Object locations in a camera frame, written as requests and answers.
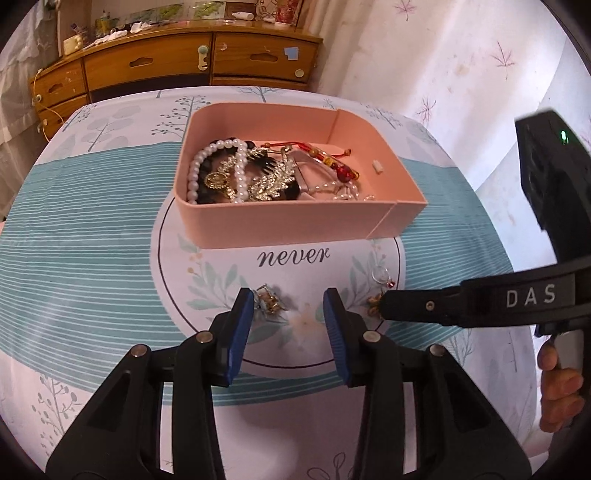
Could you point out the person's right hand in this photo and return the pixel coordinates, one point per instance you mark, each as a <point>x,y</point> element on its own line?
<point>558,397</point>

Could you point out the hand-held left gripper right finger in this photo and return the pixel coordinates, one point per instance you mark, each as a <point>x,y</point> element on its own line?
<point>339,337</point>

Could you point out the wooden desk with drawers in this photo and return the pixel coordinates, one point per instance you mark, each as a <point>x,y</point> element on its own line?
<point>157,64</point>

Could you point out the gold leaf hair comb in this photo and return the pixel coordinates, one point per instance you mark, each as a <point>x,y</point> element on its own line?
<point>272,182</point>

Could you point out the blue sticker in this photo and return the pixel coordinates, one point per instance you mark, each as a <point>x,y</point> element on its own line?
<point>292,52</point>

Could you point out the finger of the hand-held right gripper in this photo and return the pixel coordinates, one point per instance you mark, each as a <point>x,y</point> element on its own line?
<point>415,305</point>

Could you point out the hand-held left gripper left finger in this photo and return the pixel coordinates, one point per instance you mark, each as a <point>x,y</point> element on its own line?
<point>240,337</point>

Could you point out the green white drawer hook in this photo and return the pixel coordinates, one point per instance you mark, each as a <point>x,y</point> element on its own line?
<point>202,56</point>

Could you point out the small gold earring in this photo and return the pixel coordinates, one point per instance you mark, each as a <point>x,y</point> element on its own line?
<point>270,300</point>

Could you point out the crumpled white tissue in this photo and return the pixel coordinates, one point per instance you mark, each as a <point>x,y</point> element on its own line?
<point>108,38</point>

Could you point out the white tube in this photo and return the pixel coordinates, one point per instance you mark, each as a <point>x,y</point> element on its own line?
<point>243,16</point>

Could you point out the red paper cup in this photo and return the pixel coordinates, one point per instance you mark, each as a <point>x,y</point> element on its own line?
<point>285,11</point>

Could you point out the pink watch band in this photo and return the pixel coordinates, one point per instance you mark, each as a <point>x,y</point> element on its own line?
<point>307,168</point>

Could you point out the white floral curtain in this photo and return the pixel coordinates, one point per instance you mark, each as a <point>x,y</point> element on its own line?
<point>438,60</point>

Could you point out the pink box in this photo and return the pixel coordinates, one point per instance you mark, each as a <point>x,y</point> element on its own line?
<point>286,221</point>

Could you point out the small white plastic piece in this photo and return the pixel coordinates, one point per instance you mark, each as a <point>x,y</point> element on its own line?
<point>378,166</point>

